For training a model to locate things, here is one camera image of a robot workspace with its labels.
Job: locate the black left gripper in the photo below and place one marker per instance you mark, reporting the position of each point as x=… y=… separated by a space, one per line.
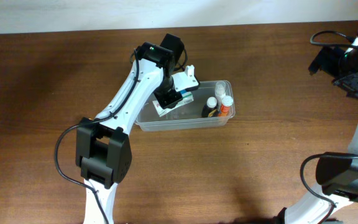
x=169 y=99

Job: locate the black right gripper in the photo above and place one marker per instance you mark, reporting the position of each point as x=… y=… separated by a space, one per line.
x=348 y=83

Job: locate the clear plastic container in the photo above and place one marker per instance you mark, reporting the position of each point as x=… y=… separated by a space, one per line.
x=187 y=116

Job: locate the black bottle white cap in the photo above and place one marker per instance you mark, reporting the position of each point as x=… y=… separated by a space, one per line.
x=210 y=108

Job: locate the white translucent tube bottle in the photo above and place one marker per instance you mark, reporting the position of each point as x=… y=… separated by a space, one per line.
x=220 y=92

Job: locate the orange tube white cap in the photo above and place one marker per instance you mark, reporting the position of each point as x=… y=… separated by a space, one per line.
x=226 y=104

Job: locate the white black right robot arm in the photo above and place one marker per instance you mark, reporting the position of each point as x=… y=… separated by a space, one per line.
x=330 y=178

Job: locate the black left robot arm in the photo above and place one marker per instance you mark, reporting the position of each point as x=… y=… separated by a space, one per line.
x=103 y=151

